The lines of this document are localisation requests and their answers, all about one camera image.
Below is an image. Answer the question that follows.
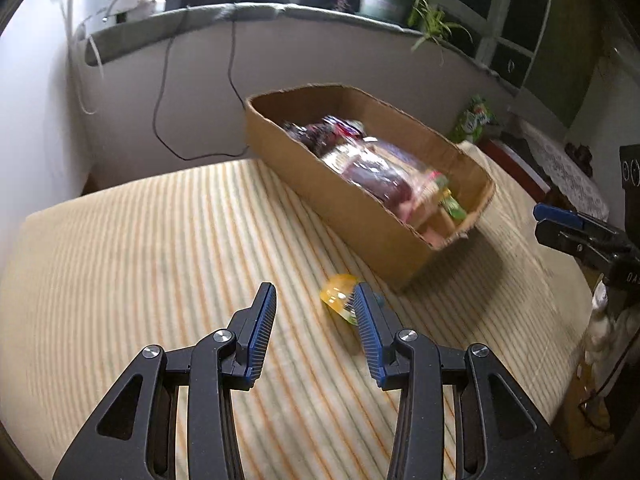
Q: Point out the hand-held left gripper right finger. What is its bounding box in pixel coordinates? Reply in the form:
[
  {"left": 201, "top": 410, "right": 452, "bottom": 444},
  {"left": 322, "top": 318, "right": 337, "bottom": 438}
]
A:
[{"left": 351, "top": 281, "right": 578, "bottom": 480}]

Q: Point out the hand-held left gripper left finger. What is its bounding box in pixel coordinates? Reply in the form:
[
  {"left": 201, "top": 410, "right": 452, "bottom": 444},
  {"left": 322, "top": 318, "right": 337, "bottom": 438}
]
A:
[{"left": 52, "top": 282, "right": 277, "bottom": 480}]

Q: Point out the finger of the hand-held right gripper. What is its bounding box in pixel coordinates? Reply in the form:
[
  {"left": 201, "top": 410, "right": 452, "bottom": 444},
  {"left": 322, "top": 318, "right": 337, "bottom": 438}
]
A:
[
  {"left": 533, "top": 203, "right": 608, "bottom": 231},
  {"left": 535, "top": 223, "right": 633, "bottom": 273}
]

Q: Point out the yellow jelly cup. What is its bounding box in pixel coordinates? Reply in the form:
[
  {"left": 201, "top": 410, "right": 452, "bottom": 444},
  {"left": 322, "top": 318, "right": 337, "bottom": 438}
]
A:
[{"left": 320, "top": 273, "right": 386, "bottom": 326}]

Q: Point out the cardboard box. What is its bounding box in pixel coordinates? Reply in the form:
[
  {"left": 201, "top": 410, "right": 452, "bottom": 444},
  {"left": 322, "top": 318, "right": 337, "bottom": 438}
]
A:
[{"left": 244, "top": 83, "right": 497, "bottom": 293}]

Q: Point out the dark snack packet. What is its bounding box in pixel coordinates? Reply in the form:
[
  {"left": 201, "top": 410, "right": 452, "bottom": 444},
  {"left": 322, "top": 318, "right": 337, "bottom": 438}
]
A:
[{"left": 284, "top": 121, "right": 341, "bottom": 158}]

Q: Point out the white lace cloth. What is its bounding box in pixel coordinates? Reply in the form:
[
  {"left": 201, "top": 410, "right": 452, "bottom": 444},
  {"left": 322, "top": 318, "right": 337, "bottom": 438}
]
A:
[{"left": 515, "top": 120, "right": 611, "bottom": 221}]

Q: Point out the white fuzzy cloth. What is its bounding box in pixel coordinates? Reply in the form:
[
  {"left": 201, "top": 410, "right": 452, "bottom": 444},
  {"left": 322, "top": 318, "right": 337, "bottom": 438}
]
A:
[{"left": 582, "top": 280, "right": 618, "bottom": 366}]

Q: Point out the small dark ornament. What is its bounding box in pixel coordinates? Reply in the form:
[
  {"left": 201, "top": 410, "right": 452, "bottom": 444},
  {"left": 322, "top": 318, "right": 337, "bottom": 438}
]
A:
[{"left": 564, "top": 142, "right": 596, "bottom": 177}]

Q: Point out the red box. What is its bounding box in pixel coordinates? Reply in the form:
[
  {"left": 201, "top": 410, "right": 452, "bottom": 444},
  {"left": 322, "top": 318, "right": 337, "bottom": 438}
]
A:
[{"left": 477, "top": 132, "right": 551, "bottom": 196}]

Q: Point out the green printed bag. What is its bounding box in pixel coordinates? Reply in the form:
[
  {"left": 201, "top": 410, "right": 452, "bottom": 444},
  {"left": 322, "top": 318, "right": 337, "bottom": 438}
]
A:
[{"left": 447, "top": 96, "right": 501, "bottom": 143}]

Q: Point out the brown paper bag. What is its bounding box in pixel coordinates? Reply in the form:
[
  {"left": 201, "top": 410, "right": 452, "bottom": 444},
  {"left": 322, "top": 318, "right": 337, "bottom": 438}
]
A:
[{"left": 555, "top": 360, "right": 616, "bottom": 461}]

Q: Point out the striped beige table cloth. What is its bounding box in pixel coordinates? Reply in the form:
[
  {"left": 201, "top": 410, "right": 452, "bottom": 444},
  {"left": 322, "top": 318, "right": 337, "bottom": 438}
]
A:
[{"left": 0, "top": 140, "right": 596, "bottom": 480}]

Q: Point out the clear plastic snack bag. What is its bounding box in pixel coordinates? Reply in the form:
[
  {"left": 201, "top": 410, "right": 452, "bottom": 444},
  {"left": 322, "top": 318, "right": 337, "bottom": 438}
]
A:
[{"left": 320, "top": 137, "right": 441, "bottom": 211}]

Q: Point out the red white snack packet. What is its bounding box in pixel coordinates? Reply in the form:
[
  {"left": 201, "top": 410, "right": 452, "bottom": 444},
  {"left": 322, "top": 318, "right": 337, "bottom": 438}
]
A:
[{"left": 322, "top": 115, "right": 368, "bottom": 141}]

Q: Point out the potted spider plant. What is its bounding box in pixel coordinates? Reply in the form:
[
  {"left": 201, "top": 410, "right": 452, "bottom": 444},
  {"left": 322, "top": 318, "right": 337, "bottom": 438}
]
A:
[{"left": 332, "top": 0, "right": 473, "bottom": 53}]

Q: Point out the white refrigerator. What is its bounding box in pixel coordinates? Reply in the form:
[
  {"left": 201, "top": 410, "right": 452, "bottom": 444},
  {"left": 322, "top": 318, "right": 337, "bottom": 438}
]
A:
[{"left": 0, "top": 0, "right": 96, "bottom": 271}]

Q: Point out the grey stone window sill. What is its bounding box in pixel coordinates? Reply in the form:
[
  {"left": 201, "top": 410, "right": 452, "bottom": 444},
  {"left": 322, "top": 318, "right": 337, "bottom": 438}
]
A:
[{"left": 85, "top": 2, "right": 501, "bottom": 78}]

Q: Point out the white power adapter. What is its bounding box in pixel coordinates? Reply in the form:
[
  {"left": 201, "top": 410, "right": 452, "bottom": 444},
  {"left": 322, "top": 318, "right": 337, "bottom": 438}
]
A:
[{"left": 107, "top": 0, "right": 166, "bottom": 23}]

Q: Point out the white window frame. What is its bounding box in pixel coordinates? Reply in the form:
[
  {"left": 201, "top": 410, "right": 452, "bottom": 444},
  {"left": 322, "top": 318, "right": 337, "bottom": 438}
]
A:
[{"left": 430, "top": 0, "right": 557, "bottom": 92}]

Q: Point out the black cable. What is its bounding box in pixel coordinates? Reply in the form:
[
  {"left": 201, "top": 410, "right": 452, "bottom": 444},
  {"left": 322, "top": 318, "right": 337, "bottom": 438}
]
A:
[{"left": 152, "top": 0, "right": 251, "bottom": 161}]

